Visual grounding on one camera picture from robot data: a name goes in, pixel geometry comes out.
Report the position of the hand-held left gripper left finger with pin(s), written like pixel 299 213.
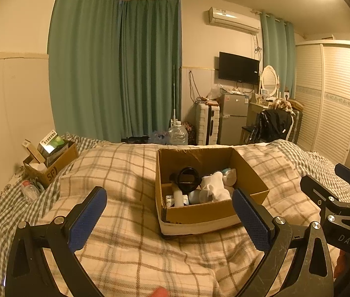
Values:
pixel 87 219

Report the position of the black round container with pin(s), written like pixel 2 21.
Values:
pixel 182 188

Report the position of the large clear water jug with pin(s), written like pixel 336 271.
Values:
pixel 177 134

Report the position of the silver small fridge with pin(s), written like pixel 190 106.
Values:
pixel 233 119

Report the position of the dressing table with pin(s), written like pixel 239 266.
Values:
pixel 255 109

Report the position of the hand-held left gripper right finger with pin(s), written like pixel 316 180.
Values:
pixel 252 222

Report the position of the white oval mirror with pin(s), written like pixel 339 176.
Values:
pixel 269 79

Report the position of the black wall television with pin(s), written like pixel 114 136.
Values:
pixel 238 67

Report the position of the narrow green curtain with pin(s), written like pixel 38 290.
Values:
pixel 275 46

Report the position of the wide green curtain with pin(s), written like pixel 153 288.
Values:
pixel 84 68

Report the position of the floral bag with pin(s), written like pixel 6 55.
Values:
pixel 189 133

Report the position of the white air conditioner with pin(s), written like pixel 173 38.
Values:
pixel 233 18

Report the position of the large cardboard box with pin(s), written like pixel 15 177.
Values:
pixel 199 215

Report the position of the white lace cloth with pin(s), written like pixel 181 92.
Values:
pixel 223 191

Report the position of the person's left hand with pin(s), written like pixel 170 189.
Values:
pixel 159 293

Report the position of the white sock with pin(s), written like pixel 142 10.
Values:
pixel 207 191

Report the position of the person's right hand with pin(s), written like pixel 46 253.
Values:
pixel 345 264

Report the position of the white chair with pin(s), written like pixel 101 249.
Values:
pixel 291 126

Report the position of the black jacket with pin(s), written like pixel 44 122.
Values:
pixel 270 125

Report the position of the green printed carton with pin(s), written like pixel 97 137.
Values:
pixel 51 144

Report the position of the white suitcase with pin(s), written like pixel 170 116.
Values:
pixel 204 123

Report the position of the clear plastic bottle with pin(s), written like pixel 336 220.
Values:
pixel 30 190

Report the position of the white louvred wardrobe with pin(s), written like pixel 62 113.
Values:
pixel 329 105

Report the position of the white pole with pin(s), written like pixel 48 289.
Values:
pixel 174 96

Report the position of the small cardboard box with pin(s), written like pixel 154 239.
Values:
pixel 60 164

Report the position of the black object behind bed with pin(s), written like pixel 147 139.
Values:
pixel 134 139

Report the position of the blue white tissue packet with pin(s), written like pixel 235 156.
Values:
pixel 169 201

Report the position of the white plastic bottle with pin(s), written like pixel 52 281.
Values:
pixel 178 196

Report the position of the long beige carton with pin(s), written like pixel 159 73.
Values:
pixel 34 151

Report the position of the crumpled clear plastic bottles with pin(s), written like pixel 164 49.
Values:
pixel 158 137

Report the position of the dark checked suitcase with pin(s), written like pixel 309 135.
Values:
pixel 296 123

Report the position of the green checked bed sheet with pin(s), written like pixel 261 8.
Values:
pixel 5 213

